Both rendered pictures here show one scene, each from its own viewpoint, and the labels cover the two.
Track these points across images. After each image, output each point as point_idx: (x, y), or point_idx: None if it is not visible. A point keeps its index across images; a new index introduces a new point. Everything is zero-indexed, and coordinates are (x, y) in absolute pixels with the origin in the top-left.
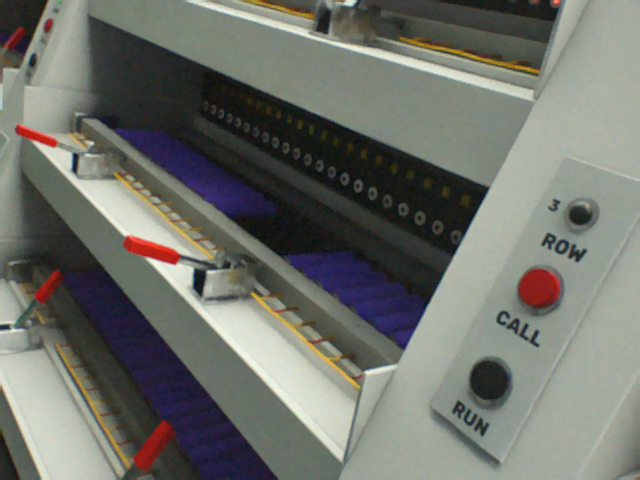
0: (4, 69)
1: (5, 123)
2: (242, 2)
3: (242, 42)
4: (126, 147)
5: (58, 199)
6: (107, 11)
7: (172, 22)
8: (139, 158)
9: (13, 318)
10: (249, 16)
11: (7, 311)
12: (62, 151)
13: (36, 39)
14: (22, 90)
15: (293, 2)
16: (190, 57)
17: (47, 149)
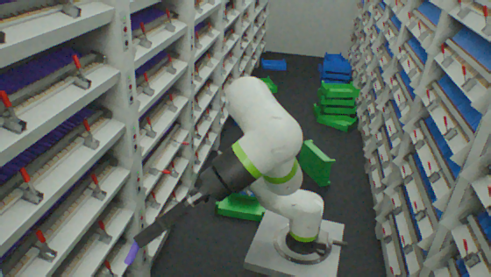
0: (137, 202)
1: (138, 208)
2: (153, 123)
3: (170, 123)
4: (145, 167)
5: (155, 182)
6: (145, 155)
7: (160, 135)
8: (148, 163)
9: (148, 213)
10: (167, 120)
11: (147, 216)
12: (147, 183)
13: (134, 188)
14: (138, 197)
15: (152, 115)
16: (162, 135)
17: (149, 186)
